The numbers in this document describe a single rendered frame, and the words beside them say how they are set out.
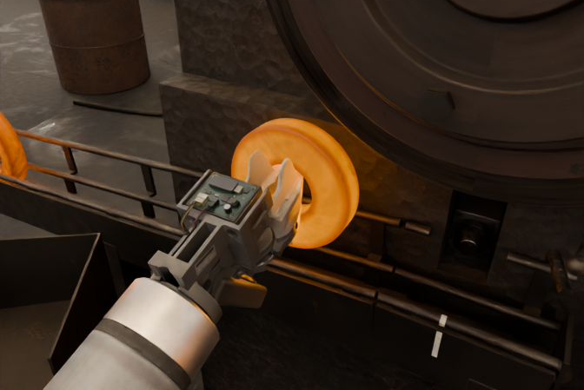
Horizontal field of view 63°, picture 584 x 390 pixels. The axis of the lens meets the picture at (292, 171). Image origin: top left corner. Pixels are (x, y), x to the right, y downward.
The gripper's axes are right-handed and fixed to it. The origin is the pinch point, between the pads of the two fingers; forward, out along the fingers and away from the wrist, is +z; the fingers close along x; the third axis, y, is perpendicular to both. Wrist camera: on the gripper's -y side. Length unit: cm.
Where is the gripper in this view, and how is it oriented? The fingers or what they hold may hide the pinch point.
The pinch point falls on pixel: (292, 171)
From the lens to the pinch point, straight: 55.0
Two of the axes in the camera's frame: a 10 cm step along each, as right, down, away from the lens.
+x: -8.7, -2.6, 4.2
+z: 4.8, -6.6, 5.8
